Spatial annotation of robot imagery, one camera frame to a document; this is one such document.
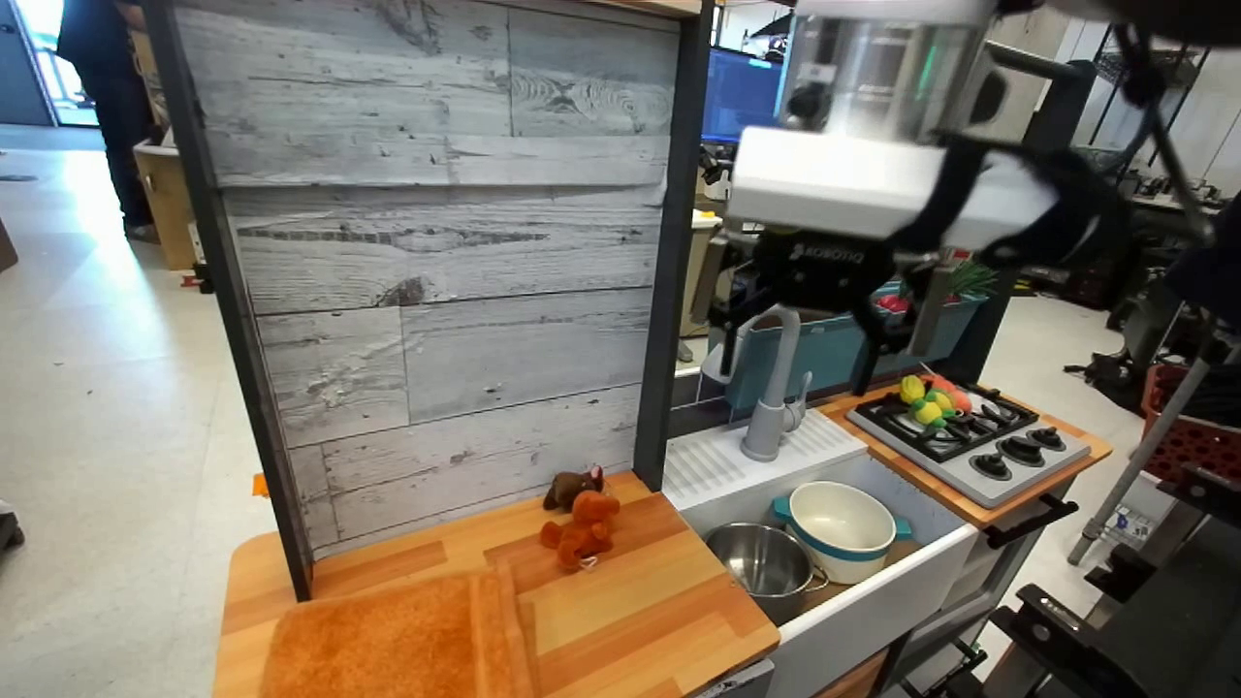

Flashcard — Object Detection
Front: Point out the right teal planter box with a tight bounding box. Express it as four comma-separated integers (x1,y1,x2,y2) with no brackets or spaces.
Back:
908,293,997,377

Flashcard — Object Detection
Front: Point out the left teal planter box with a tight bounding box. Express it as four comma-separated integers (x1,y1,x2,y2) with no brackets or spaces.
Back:
724,313,865,421

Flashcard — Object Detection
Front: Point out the white teal enamel pot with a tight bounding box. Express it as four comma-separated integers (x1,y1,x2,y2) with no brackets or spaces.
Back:
772,480,917,586

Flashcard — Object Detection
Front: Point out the black metal frame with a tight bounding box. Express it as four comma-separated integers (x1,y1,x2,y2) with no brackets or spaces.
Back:
136,0,1097,607

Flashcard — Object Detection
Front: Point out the blue computer monitor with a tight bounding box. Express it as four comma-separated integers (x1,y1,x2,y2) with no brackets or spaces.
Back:
702,48,781,143

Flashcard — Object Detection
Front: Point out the grey toy faucet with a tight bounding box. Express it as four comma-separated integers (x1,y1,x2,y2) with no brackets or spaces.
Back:
728,308,808,461

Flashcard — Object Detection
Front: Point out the teal planter box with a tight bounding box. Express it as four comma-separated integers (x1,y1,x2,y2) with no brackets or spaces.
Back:
724,313,865,421
908,293,997,377

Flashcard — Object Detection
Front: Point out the toy stove top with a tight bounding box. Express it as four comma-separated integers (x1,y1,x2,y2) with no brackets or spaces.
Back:
850,388,1089,507

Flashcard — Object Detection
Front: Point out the grey wood backsplash panel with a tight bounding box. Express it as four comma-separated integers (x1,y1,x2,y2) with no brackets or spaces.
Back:
171,0,684,558

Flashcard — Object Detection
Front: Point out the green yellow plush vegetable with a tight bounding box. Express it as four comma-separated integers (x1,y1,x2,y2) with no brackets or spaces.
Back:
902,377,958,426

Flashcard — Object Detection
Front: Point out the wooden cutting board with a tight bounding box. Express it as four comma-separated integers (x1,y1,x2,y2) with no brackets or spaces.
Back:
262,571,534,698

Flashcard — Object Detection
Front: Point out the orange plush toy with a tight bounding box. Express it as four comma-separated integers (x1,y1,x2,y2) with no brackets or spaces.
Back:
540,493,622,575

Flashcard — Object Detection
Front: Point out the brown plush toy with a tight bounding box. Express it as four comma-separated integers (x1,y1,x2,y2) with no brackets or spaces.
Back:
543,469,604,512

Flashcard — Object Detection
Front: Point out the steel pot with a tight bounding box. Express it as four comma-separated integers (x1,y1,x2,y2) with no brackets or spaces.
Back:
705,525,818,625

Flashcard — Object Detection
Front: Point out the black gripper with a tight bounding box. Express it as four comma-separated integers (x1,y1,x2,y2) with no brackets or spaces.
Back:
744,237,895,313

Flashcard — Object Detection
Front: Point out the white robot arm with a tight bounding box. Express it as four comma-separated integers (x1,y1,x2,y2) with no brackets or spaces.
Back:
724,0,1241,313

